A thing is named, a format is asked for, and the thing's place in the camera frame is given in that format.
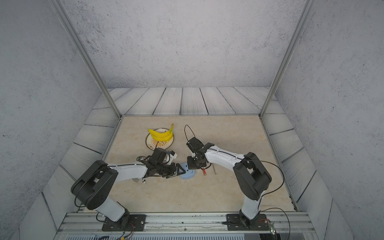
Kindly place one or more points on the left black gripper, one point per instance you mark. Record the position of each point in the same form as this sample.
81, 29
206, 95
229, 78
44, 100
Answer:
174, 172

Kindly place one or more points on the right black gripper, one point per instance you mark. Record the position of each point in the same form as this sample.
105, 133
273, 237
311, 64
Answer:
190, 166

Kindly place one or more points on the light blue alarm clock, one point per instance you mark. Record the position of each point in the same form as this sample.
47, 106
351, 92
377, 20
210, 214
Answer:
188, 172

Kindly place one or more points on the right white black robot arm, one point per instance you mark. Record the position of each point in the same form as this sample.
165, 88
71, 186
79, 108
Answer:
252, 176

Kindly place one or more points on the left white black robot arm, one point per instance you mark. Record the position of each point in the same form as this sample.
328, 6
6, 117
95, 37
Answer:
93, 187

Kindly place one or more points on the yellow banana bunch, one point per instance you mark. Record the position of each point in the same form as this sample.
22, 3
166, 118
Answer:
162, 137

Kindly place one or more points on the round patterned plate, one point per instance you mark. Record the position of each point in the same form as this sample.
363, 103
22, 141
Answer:
151, 143

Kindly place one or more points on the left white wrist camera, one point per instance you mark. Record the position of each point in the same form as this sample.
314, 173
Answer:
171, 155

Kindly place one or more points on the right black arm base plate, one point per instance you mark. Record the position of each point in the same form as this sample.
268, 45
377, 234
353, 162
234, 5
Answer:
239, 222

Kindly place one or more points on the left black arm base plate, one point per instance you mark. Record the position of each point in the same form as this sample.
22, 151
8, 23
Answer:
128, 223

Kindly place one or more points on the right aluminium frame post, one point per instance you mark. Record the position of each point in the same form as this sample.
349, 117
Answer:
288, 54

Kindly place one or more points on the aluminium frame post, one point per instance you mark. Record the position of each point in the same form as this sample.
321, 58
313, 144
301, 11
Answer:
288, 54
70, 30

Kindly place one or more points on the aluminium front rail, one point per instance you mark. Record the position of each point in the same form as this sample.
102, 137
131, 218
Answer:
187, 226

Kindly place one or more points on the left aluminium frame post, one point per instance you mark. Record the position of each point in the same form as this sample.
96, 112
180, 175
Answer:
70, 30

